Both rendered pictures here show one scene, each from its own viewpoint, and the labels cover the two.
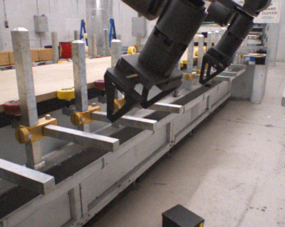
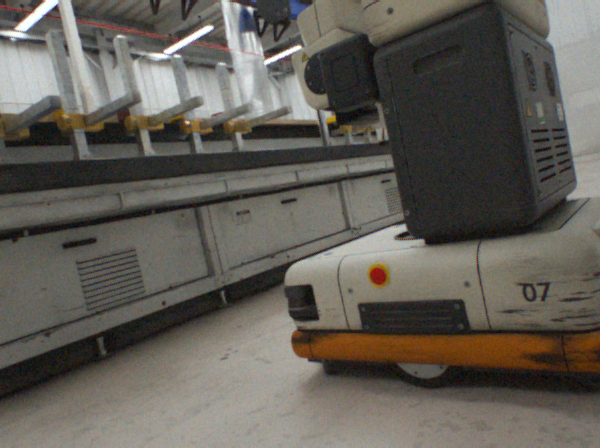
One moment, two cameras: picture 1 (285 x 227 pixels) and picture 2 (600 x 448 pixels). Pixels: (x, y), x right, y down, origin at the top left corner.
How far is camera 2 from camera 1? 1.20 m
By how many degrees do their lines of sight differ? 16
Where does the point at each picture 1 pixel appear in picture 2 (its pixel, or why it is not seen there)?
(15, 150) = not seen: hidden behind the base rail
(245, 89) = not seen: hidden behind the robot
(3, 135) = (120, 151)
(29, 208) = (145, 195)
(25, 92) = (129, 85)
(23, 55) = (124, 55)
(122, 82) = not seen: outside the picture
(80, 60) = (179, 72)
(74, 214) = (211, 268)
